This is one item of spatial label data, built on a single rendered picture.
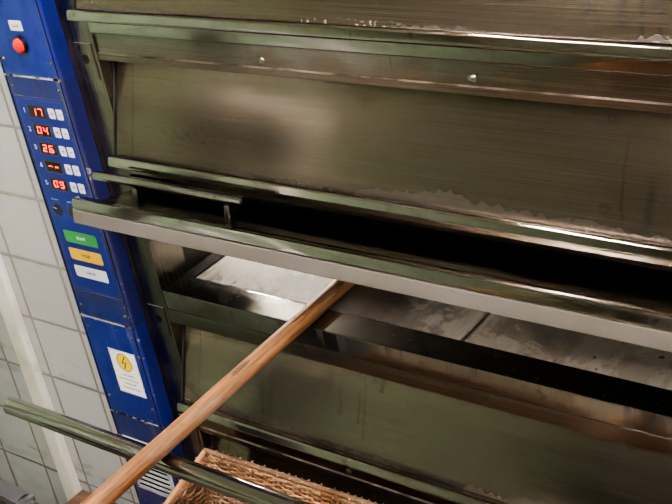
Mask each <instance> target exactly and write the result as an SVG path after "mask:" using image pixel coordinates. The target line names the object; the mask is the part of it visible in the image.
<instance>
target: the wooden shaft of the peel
mask: <svg viewBox="0 0 672 504"><path fill-rule="evenodd" d="M354 285H355V284H354V283H349V282H345V281H340V280H334V281H333V282H332V283H330V284H329V285H328V286H327V287H326V288H325V289H324V290H323V291H321V292H320V293H319V294H318V295H317V296H316V297H315V298H313V299H312V300H311V301H310V302H309V303H308V304H307V305H305V306H304V307H303V308H302V309H301V310H300V311H299V312H298V313H296V314H295V315H294V316H293V317H292V318H291V319H290V320H288V321H287V322H286V323H285V324H284V325H283V326H282V327H280V328H279V329H278V330H277V331H276V332H275V333H274V334H273V335H271V336H270V337H269V338H268V339H267V340H266V341H265V342H263V343H262V344H261V345H260V346H259V347H258V348H257V349H255V350H254V351H253V352H252V353H251V354H250V355H249V356H248V357H246V358H245V359H244V360H243V361H242V362H241V363H240V364H238V365H237V366H236V367H235V368H234V369H233V370H232V371H230V372H229V373H228V374H227V375H226V376H225V377H224V378H223V379H221V380H220V381H219V382H218V383H217V384H216V385H215V386H213V387H212V388H211V389H210V390H209V391H208V392H207V393H205V394H204V395H203V396H202V397H201V398H200V399H199V400H198V401H196V402H195V403H194V404H193V405H192V406H191V407H190V408H188V409H187V410H186V411H185V412H184V413H183V414H182V415H180V416H179V417H178V418H177V419H176V420H175V421H174V422H173V423H171V424H170V425H169V426H168V427H167V428H166V429H165V430H163V431H162V432H161V433H160V434H159V435H158V436H157V437H155V438H154V439H153V440H152V441H151V442H150V443H149V444H148V445H146V446H145V447H144V448H143V449H142V450H141V451H140V452H138V453H137V454H136V455H135V456H134V457H133V458H132V459H130V460H129V461H128V462H127V463H126V464H125V465H124V466H123V467H121V468H120V469H119V470H118V471H117V472H116V473H115V474H113V475H112V476H111V477H110V478H109V479H108V480H107V481H105V482H104V483H103V484H102V485H101V486H100V487H99V488H98V489H96V490H95V491H94V492H93V493H92V494H91V495H90V496H88V497H87V498H86V499H85V500H84V501H83V502H82V503H80V504H113V503H114V502H115V501H116V500H117V499H118V498H120V497H121V496H122V495H123V494H124V493H125V492H126V491H127V490H128V489H129V488H131V487H132V486H133V485H134V484H135V483H136V482H137V481H138V480H139V479H141V478H142V477H143V476H144V475H145V474H146V473H147V472H148V471H149V470H150V469H152V468H153V467H154V466H155V465H156V464H157V463H158V462H159V461H160V460H162V459H163V458H164V457H165V456H166V455H167V454H168V453H169V452H170V451H172V450H173V449H174V448H175V447H176V446H177V445H178V444H179V443H180V442H181V441H183V440H184V439H185V438H186V437H187V436H188V435H189V434H190V433H191V432H193V431H194V430H195V429H196V428H197V427H198V426H199V425H200V424H201V423H202V422H204V421H205V420H206V419H207V418H208V417H209V416H210V415H211V414H212V413H214V412H215V411H216V410H217V409H218V408H219V407H220V406H221V405H222V404H223V403H225V402H226V401H227V400H228V399H229V398H230V397H231V396H232V395H233V394H235V393H236V392H237V391H238V390H239V389H240V388H241V387H242V386H243V385H245V384H246V383H247V382H248V381H249V380H250V379H251V378H252V377H253V376H254V375H256V374H257V373H258V372H259V371H260V370H261V369H262V368H263V367H264V366H266V365H267V364H268V363H269V362H270V361H271V360H272V359H273V358H274V357H275V356H277V355H278V354H279V353H280V352H281V351H282V350H283V349H284V348H285V347H287V346H288V345H289V344H290V343H291V342H292V341H293V340H294V339H295V338H297V337H298V336H299V335H300V334H301V333H302V332H303V331H304V330H305V329H306V328H308V327H309V326H310V325H311V324H312V323H313V322H314V321H315V320H316V319H318V318H319V317H320V316H321V315H322V314H323V313H324V312H325V311H326V310H327V309H329V308H330V307H331V306H332V305H333V304H334V303H335V302H336V301H337V300H339V299H340V298H341V297H342V296H343V295H344V294H345V293H346V292H347V291H348V290H350V289H351V288H352V287H353V286H354Z"/></svg>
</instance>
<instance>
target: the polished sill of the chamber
mask: <svg viewBox="0 0 672 504"><path fill-rule="evenodd" d="M163 295H164V298H165V302H166V305H167V308H169V309H173V310H177V311H181V312H185V313H188V314H192V315H196V316H200V317H204V318H208V319H211V320H215V321H219V322H223V323H227V324H231V325H234V326H238V327H242V328H246V329H250V330H254V331H257V332H261V333H265V334H269V335H273V334H274V333H275V332H276V331H277V330H278V329H279V328H280V327H282V326H283V325H284V324H285V323H286V322H287V321H288V320H290V319H291V318H292V317H293V316H294V315H295V314H296V313H298V312H299V311H300V310H301V309H302V308H303V307H304V306H305V305H307V304H303V303H299V302H294V301H290V300H286V299H282V298H278V297H273V296H269V295H265V294H261V293H256V292H252V291H248V290H244V289H239V288H235V287H231V286H227V285H222V284H218V283H214V282H210V281H205V280H201V279H197V278H193V277H189V276H182V277H180V278H179V279H177V280H176V281H175V282H173V283H172V284H171V285H169V286H168V287H166V288H165V289H164V290H163ZM293 341H296V342H300V343H303V344H307V345H311V346H315V347H319V348H323V349H326V350H330V351H334V352H338V353H342V354H346V355H349V356H353V357H357V358H361V359H365V360H369V361H372V362H376V363H380V364H384V365H388V366H392V367H395V368H399V369H403V370H407V371H411V372H415V373H418V374H422V375H426V376H430V377H434V378H438V379H441V380H445V381H449V382H453V383H457V384H461V385H464V386H468V387H472V388H476V389H480V390H484V391H487V392H491V393H495V394H499V395H503V396H507V397H510V398H514V399H518V400H522V401H526V402H530V403H533V404H537V405H541V406H545V407H549V408H553V409H556V410H560V411H564V412H568V413H572V414H576V415H579V416H583V417H587V418H591V419H595V420H599V421H602V422H606V423H610V424H614V425H618V426H622V427H625V428H629V429H633V430H637V431H641V432H645V433H648V434H652V435H656V436H660V437H664V438H667V439H671V440H672V390H668V389H663V388H659V387H655V386H651V385H646V384H642V383H638V382H634V381H629V380H625V379H621V378H617V377H612V376H608V375H604V374H600V373H595V372H591V371H587V370H583V369H579V368H574V367H570V366H566V365H562V364H557V363H553V362H549V361H545V360H540V359H536V358H532V357H528V356H523V355H519V354H515V353H511V352H506V351H502V350H498V349H494V348H489V347H485V346H481V345H477V344H473V343H468V342H464V341H460V340H456V339H451V338H447V337H443V336H439V335H434V334H430V333H426V332H422V331H417V330H413V329H409V328H405V327H400V326H396V325H392V324H388V323H384V322H379V321H375V320H371V319H367V318H362V317H358V316H354V315H350V314H345V313H341V312H337V311H333V310H328V309H327V310H326V311H325V312H324V313H323V314H322V315H321V316H320V317H319V318H318V319H316V320H315V321H314V322H313V323H312V324H311V325H310V326H309V327H308V328H306V329H305V330H304V331H303V332H302V333H301V334H300V335H299V336H298V337H297V338H295V339H294V340H293Z"/></svg>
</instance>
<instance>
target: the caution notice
mask: <svg viewBox="0 0 672 504"><path fill-rule="evenodd" d="M108 351H109V354H110V357H111V360H112V364H113V367H114V370H115V373H116V377H117V380H118V383H119V386H120V390H122V391H125V392H128V393H131V394H134V395H137V396H140V397H143V398H146V399H147V397H146V394H145V390H144V387H143V384H142V380H141V377H140V373H139V370H138V367H137V363H136V360H135V357H134V355H132V354H129V353H126V352H122V351H119V350H116V349H112V348H109V347H108Z"/></svg>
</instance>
